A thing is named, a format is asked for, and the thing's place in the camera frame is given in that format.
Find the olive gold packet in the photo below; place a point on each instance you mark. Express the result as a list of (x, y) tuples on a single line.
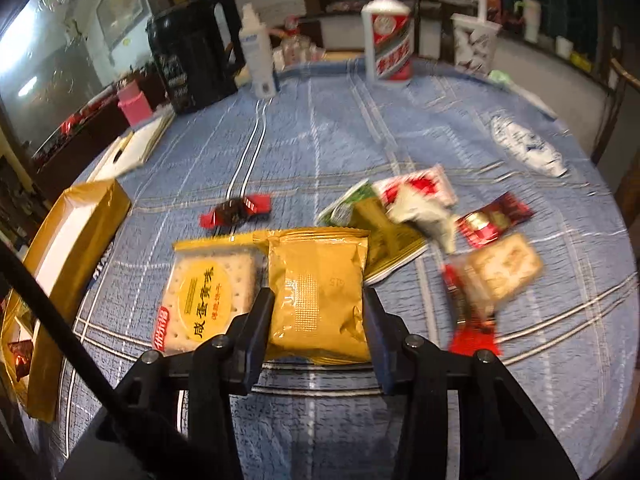
[(385, 245)]

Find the framed wall painting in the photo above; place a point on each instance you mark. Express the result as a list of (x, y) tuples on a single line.
[(120, 7)]

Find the yellow cracker packet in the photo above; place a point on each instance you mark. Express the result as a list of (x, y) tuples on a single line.
[(205, 290)]

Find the white liquor bottle red label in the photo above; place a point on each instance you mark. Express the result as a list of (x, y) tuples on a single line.
[(387, 35)]

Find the pale green plastic wrapper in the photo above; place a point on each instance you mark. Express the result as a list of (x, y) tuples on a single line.
[(500, 77)]

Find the patterned white paper cup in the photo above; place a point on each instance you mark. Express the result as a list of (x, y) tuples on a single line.
[(472, 42)]

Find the white pump bottle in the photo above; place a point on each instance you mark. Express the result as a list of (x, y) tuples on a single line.
[(481, 0)]

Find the white paper notebook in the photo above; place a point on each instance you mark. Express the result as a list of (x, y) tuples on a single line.
[(142, 142)]

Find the white tumbler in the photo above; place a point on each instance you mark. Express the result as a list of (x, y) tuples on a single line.
[(531, 17)]

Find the bottle with pink sleeve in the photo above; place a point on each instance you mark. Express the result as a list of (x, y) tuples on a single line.
[(134, 105)]

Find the dark wooden sideboard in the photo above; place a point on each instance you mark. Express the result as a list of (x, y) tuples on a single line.
[(90, 125)]

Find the black yellow pen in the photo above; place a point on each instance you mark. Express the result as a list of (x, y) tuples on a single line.
[(120, 152)]

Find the grey white crumpled packet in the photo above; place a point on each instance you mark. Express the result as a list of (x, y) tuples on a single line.
[(425, 222)]

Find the green snack packet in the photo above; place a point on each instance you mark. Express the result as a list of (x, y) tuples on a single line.
[(345, 207)]

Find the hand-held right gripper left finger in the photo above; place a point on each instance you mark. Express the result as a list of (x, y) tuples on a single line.
[(262, 322)]

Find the gold cardboard tray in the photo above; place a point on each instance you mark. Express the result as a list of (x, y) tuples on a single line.
[(85, 220)]

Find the dark red nougat packet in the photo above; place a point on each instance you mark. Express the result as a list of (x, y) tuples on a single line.
[(490, 222)]

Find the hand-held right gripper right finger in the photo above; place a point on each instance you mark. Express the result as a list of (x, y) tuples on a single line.
[(375, 340)]

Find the red white snack packet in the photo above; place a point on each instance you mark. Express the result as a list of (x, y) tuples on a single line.
[(422, 185)]

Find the clear cracker packet red end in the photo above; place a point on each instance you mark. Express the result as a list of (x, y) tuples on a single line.
[(500, 265)]

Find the gold foil snack packet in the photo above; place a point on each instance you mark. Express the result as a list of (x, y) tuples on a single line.
[(315, 290)]

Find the wooden chair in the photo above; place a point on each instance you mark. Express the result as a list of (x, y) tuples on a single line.
[(622, 80)]

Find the black electric kettle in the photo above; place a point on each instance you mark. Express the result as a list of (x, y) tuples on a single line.
[(195, 60)]

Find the clear glass jar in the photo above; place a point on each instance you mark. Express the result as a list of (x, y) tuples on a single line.
[(300, 50)]

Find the white spray bottle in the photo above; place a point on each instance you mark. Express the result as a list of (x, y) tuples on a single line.
[(257, 55)]

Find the white blue wipe packet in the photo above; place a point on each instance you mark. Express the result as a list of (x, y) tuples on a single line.
[(525, 145)]

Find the red black candy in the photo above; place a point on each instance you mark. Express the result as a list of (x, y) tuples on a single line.
[(235, 212), (21, 357)]

